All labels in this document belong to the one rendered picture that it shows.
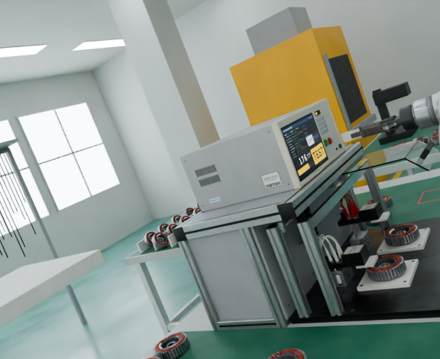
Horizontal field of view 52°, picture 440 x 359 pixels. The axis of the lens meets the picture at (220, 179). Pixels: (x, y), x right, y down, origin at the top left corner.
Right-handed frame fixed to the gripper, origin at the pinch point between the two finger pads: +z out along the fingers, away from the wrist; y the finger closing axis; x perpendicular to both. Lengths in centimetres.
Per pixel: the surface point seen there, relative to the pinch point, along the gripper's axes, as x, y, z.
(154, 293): -73, 57, 188
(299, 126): 9.6, -15.3, 9.4
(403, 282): -39.9, -27.3, -9.3
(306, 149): 2.0, -16.3, 9.4
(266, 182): -2.4, -28.6, 19.7
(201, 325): -43, -39, 58
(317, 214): -14.5, -31.2, 6.0
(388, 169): -46, 137, 33
